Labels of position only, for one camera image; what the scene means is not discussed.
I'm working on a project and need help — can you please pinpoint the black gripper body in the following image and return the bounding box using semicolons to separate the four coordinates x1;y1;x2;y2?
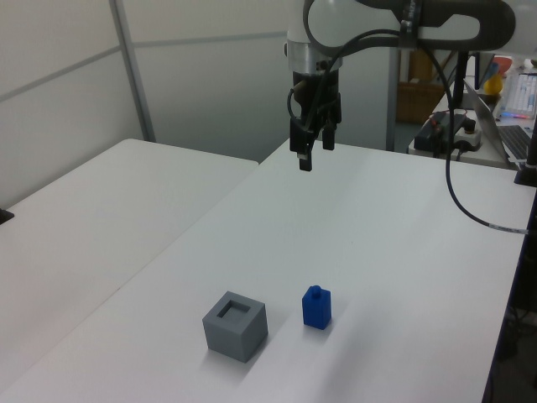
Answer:
292;70;341;127

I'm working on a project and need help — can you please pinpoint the blue block with knob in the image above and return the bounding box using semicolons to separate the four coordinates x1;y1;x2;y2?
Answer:
301;285;333;331

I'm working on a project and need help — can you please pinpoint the grey hollow cuboid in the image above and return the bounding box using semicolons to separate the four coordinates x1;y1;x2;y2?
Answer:
201;290;269;363

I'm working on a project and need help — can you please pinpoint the black electronics box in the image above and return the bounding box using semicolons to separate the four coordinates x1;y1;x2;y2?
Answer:
414;109;467;153

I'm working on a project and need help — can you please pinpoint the white emergency stop box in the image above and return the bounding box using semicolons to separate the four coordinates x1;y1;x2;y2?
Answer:
455;119;483;152

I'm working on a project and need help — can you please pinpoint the black upright stand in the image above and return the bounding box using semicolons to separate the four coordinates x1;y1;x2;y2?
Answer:
454;52;469;113

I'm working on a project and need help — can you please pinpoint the yellow round object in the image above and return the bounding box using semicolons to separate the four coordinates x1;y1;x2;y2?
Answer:
483;75;504;96

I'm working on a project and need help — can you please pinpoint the silver laptop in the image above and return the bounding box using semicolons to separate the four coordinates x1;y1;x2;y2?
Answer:
463;79;534;165

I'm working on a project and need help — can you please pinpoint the red object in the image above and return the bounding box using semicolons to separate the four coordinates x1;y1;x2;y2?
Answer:
488;56;514;79

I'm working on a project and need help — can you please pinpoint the white keyboard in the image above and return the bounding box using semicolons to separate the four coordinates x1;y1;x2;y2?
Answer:
498;73;537;123

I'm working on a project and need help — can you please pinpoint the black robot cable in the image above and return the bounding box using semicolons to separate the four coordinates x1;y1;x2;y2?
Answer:
287;24;529;235

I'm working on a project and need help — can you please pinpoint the grey partition frame post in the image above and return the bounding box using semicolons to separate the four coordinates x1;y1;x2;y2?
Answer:
112;0;157;144

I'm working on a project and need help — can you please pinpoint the black pole mount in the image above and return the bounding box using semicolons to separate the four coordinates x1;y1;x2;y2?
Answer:
514;121;537;188

